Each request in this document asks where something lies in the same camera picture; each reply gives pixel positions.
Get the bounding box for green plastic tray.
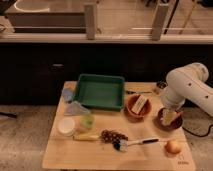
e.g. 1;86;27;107
73;74;125;111

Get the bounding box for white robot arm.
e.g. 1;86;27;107
161;63;213;126

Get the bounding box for dark red bowl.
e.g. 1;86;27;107
156;108;183;131

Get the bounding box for orange terracotta bowl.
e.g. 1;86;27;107
125;94;151;122

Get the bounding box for yellow onion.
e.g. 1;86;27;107
165;140;182;154

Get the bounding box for small metal can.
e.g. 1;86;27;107
154;81;167;94

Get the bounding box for white box in bowl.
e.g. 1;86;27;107
132;95;147;114

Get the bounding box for dark grape bunch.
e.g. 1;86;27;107
100;130;128;143

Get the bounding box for green translucent cup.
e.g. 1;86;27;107
80;114;94;129

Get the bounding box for grey triangular cloth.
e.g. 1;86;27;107
65;101;90;116

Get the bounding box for white round lid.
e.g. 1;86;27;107
58;117;76;136

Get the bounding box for black floor cable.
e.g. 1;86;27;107
182;123;213;138

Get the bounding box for black handled utensil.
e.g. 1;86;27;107
125;90;152;94

